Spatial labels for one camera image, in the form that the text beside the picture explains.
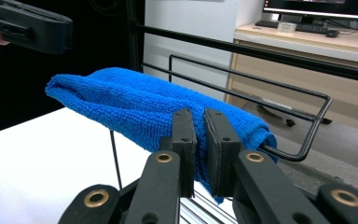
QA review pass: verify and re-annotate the black metal frame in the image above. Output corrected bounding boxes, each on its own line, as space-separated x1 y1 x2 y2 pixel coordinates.
125 0 358 86

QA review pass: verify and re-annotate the computer monitor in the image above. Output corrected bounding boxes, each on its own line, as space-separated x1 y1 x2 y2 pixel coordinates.
262 0 358 26

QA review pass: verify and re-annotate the wooden desk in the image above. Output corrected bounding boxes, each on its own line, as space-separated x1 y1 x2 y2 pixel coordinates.
226 22 358 129

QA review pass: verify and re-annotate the blue towel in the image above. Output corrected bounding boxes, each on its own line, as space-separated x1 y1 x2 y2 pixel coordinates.
44 66 279 205

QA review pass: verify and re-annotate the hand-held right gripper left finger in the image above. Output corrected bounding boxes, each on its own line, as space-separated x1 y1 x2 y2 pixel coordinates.
124 107 198 224

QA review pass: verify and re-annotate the black keyboard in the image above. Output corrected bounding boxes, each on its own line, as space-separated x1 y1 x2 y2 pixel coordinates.
254 19 330 35

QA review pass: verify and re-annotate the white cabinet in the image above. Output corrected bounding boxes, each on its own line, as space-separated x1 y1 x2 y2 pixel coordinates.
144 0 265 103

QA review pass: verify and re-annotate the white table cover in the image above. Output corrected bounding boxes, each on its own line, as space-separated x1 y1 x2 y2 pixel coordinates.
0 106 241 224

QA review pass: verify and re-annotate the black curtain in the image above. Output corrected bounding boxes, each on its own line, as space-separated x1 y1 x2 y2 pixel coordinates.
0 0 138 138

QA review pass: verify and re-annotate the black wire rack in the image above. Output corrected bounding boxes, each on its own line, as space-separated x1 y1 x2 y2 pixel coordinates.
108 53 334 224

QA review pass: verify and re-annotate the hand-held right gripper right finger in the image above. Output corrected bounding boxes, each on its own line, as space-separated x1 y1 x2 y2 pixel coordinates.
203 107 324 224

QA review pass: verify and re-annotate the office chair base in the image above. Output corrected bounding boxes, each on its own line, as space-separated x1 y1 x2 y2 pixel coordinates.
255 104 334 128

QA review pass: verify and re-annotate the clear plastic box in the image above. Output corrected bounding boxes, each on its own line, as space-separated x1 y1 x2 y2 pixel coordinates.
276 21 298 34

